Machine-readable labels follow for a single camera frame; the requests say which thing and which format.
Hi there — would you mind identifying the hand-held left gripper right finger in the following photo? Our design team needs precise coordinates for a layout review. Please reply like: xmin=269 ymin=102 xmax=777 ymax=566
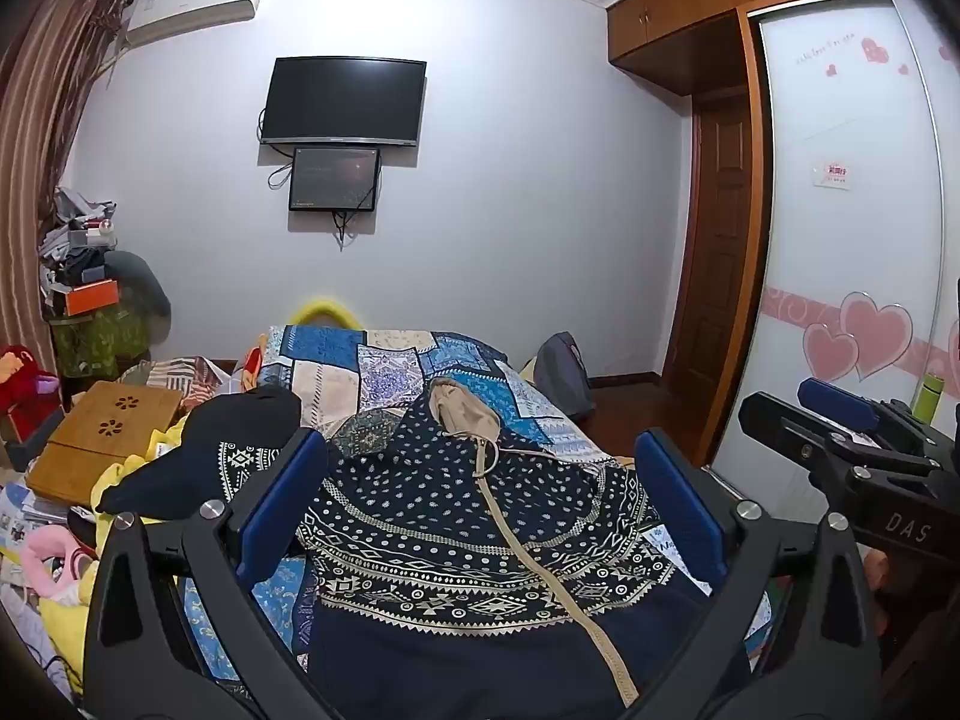
xmin=634 ymin=427 xmax=883 ymax=720

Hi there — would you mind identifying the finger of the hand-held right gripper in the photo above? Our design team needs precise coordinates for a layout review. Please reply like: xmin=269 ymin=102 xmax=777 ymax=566
xmin=738 ymin=391 xmax=857 ymax=467
xmin=797 ymin=377 xmax=925 ymax=441

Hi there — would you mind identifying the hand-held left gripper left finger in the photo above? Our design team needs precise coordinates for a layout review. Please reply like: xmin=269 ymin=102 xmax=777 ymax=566
xmin=81 ymin=427 xmax=331 ymax=720

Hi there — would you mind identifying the navy patterned hooded garment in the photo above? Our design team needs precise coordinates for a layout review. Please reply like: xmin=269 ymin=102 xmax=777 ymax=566
xmin=97 ymin=379 xmax=752 ymax=720

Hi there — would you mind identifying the pile of clothes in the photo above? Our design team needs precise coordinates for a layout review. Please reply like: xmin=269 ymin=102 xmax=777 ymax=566
xmin=39 ymin=187 xmax=121 ymax=316

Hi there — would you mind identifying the green bottle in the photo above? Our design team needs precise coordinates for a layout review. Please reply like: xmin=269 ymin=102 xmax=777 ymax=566
xmin=911 ymin=371 xmax=946 ymax=425

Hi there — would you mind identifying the white heart-print sliding door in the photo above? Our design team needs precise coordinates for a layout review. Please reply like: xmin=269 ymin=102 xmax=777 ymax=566
xmin=709 ymin=0 xmax=960 ymax=496

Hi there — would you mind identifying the striped fabric bag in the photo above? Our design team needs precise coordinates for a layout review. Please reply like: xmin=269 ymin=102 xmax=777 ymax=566
xmin=120 ymin=356 xmax=245 ymax=410

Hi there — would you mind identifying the grey backpack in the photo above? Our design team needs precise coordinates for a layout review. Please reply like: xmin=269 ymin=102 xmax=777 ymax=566
xmin=531 ymin=331 xmax=597 ymax=421

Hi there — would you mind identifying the blue patchwork bed sheet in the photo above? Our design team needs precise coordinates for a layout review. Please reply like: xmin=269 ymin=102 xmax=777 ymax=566
xmin=184 ymin=324 xmax=773 ymax=695

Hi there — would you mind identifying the bamboo lap desk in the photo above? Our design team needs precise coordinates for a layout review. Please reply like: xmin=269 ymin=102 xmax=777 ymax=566
xmin=28 ymin=380 xmax=186 ymax=505

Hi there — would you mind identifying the brown wooden door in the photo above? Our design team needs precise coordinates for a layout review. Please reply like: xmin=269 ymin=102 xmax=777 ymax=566
xmin=660 ymin=94 xmax=762 ymax=410

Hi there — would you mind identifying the yellow curved rim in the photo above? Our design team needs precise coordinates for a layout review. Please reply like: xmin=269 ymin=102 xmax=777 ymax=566
xmin=289 ymin=298 xmax=365 ymax=331

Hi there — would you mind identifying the green patterned bin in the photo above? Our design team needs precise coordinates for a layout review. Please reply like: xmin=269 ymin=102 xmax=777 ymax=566
xmin=49 ymin=307 xmax=151 ymax=382

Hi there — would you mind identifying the pink plush item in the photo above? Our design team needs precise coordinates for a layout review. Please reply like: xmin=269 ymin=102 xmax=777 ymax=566
xmin=19 ymin=525 xmax=95 ymax=605

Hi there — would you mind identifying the yellow cloth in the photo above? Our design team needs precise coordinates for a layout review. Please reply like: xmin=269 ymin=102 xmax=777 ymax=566
xmin=37 ymin=427 xmax=196 ymax=698

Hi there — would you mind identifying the orange box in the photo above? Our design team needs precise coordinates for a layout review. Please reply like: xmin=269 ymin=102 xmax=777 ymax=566
xmin=64 ymin=281 xmax=121 ymax=317

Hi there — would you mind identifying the red plush toy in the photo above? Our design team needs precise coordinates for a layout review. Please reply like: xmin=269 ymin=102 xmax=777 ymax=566
xmin=0 ymin=345 xmax=62 ymax=443

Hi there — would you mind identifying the wooden overhead cabinet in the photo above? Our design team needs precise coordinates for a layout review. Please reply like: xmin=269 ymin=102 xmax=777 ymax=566
xmin=606 ymin=0 xmax=912 ymax=97

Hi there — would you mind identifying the brown striped curtain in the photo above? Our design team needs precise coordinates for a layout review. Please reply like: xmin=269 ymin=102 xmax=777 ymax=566
xmin=0 ymin=0 xmax=132 ymax=391

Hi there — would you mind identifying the white air conditioner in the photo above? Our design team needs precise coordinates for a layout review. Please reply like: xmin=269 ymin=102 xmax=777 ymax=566
xmin=124 ymin=0 xmax=269 ymax=52

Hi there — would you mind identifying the small wall-mounted monitor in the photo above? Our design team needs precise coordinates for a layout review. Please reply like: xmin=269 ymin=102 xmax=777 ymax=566
xmin=288 ymin=146 xmax=382 ymax=214

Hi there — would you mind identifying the wall-mounted black television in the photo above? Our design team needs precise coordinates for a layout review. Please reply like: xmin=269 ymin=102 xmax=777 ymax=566
xmin=259 ymin=55 xmax=428 ymax=149

